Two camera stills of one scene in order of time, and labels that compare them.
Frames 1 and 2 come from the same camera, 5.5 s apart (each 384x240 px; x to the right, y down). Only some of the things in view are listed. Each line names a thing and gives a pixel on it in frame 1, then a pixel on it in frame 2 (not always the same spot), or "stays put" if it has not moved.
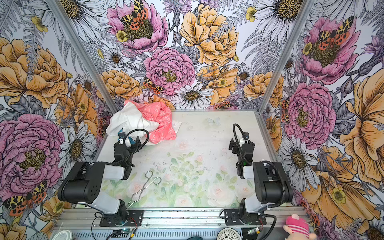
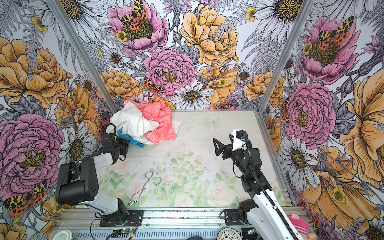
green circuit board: [121, 233] stays put
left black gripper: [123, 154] to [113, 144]
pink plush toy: [298, 228] stays put
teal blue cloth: [132, 142] stays put
